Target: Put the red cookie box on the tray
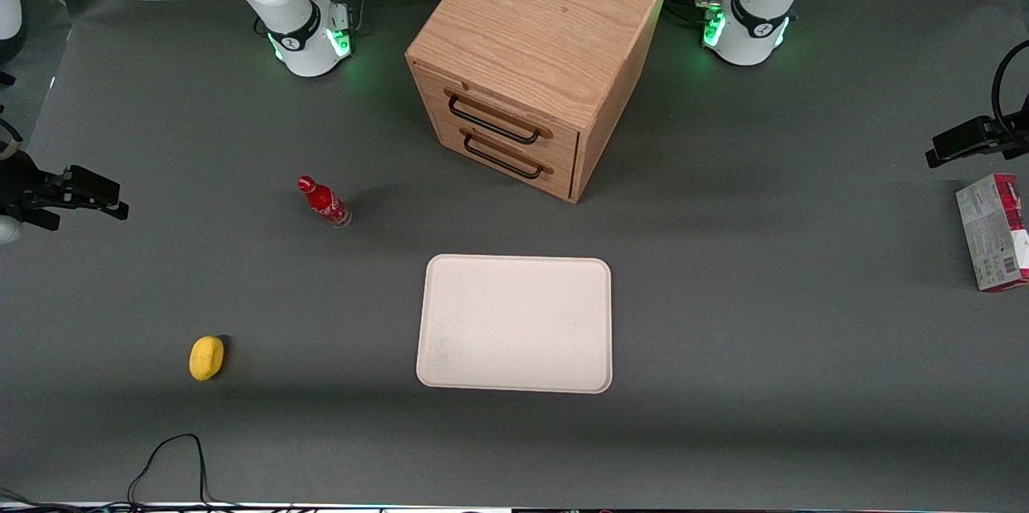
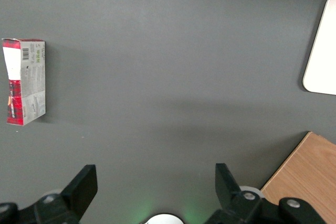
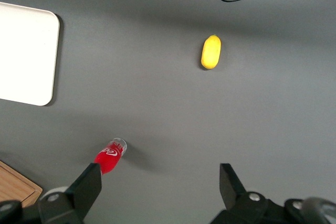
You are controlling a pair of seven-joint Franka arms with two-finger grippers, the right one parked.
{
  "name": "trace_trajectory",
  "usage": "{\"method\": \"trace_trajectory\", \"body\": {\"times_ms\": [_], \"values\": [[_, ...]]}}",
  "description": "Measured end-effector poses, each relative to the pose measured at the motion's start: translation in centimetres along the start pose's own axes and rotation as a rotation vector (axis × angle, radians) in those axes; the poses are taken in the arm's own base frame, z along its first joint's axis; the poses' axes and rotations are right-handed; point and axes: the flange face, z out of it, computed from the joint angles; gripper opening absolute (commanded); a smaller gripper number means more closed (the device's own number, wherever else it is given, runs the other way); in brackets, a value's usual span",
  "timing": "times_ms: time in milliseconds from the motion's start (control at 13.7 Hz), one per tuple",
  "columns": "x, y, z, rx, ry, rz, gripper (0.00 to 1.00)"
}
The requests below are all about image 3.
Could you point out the wooden cutting board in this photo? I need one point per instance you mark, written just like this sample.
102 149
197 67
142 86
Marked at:
15 186

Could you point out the red cola glass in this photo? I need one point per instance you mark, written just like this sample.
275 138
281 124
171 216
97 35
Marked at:
110 157

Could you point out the white rectangular tray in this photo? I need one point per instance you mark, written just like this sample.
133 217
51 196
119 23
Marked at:
26 53

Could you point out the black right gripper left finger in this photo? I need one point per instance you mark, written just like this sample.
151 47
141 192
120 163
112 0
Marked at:
78 195

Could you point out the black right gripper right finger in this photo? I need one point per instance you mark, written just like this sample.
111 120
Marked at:
236 192

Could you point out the yellow lemon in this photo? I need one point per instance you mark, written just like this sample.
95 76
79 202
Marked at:
211 52

